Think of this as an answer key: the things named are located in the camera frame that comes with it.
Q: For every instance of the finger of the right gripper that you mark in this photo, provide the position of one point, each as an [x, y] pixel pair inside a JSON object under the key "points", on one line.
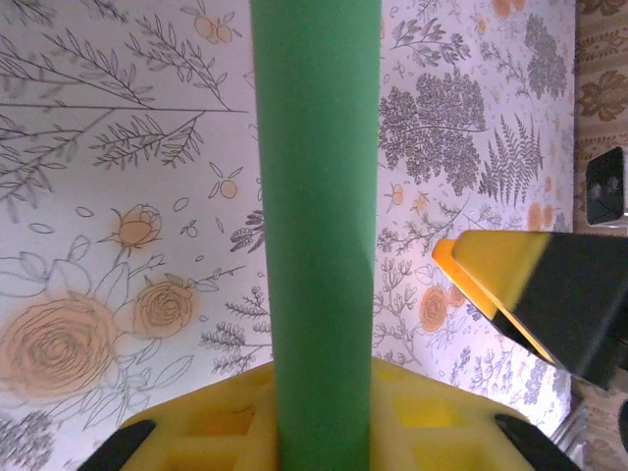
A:
{"points": [[466, 289], [564, 294]]}

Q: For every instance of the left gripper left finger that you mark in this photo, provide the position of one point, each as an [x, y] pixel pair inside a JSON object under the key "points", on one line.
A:
{"points": [[211, 432]]}

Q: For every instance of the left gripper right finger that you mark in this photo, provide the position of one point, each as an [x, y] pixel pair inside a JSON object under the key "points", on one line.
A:
{"points": [[441, 432]]}

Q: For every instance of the green paper sheet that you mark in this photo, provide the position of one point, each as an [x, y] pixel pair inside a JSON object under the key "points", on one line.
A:
{"points": [[319, 196]]}

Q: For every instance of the floral table mat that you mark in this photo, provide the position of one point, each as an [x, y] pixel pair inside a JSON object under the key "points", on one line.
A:
{"points": [[147, 172]]}

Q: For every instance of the aluminium frame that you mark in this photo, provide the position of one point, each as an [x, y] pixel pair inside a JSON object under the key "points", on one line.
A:
{"points": [[571, 432]]}

